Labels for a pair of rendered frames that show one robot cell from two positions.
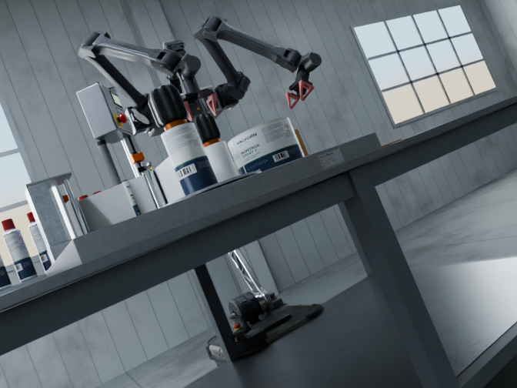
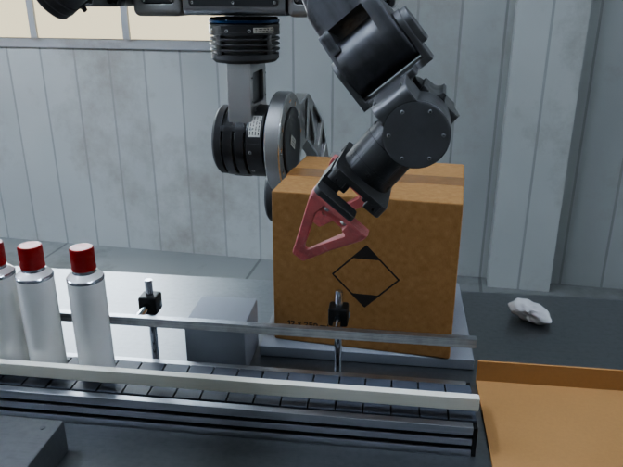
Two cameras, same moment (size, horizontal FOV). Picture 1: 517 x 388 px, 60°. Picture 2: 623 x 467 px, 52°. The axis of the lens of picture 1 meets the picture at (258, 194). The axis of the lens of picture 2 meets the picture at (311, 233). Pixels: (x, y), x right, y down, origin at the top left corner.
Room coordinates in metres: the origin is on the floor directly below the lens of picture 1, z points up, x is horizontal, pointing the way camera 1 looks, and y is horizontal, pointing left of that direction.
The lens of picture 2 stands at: (1.43, -0.71, 1.42)
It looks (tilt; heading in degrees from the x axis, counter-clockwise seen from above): 21 degrees down; 39
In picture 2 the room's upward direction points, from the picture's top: straight up
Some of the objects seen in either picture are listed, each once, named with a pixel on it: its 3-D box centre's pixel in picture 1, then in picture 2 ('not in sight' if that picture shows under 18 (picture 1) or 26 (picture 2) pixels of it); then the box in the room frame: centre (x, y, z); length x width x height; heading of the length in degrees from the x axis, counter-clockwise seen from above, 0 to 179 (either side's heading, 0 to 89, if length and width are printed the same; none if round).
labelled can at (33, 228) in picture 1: (42, 241); not in sight; (1.46, 0.71, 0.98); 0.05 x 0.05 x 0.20
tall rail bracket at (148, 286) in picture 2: not in sight; (148, 333); (1.96, 0.05, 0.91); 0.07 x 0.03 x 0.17; 32
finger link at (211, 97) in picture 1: (208, 105); not in sight; (1.69, 0.05, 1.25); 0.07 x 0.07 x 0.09; 27
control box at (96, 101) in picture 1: (106, 114); not in sight; (1.74, 0.43, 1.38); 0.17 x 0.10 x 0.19; 177
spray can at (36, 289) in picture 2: not in sight; (40, 309); (1.83, 0.12, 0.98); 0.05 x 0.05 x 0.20
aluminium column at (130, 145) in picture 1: (138, 165); not in sight; (1.82, 0.41, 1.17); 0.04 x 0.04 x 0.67; 32
